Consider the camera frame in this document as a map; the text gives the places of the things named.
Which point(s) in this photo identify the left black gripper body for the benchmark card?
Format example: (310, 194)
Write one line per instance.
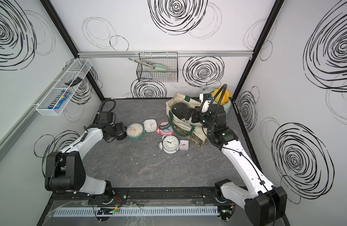
(113, 131)

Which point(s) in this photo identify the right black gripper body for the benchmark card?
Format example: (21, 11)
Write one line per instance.
(204, 118)

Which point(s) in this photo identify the small black twin bell clock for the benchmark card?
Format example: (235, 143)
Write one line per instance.
(121, 131)

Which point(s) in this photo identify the green round alarm clock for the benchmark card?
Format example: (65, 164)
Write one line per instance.
(135, 131)

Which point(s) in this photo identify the cream canvas tote bag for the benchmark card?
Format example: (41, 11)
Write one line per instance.
(195, 132)

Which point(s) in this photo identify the small white square clock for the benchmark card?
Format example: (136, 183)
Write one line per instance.
(184, 145)

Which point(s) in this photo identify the clock face down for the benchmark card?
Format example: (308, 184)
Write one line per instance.
(182, 111)

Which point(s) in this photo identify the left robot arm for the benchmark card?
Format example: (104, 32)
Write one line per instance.
(65, 170)

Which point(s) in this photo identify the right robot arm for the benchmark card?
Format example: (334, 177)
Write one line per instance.
(262, 201)

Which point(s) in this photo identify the pink round alarm clock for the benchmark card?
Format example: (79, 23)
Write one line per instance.
(165, 128)

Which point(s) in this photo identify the white twin bell clock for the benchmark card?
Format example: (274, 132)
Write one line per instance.
(169, 144)

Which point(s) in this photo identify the yellow toast slice front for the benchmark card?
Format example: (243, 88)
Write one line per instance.
(218, 96)

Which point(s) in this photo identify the yellow toast slice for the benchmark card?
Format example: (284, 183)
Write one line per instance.
(226, 97)
(218, 96)

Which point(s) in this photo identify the yellow toast slice back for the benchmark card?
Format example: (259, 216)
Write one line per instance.
(226, 97)

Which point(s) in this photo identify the blue candy packet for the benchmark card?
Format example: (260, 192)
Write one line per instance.
(59, 100)

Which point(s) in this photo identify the black remote control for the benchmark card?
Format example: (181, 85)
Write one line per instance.
(74, 82)

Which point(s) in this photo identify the green kitchen tongs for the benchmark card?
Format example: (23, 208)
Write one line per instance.
(156, 67)

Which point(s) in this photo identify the white wire wall shelf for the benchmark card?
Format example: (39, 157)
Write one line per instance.
(74, 68)

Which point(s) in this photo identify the black wire basket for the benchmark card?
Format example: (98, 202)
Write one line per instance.
(166, 58)

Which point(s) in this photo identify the white cable duct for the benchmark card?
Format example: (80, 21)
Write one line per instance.
(137, 211)

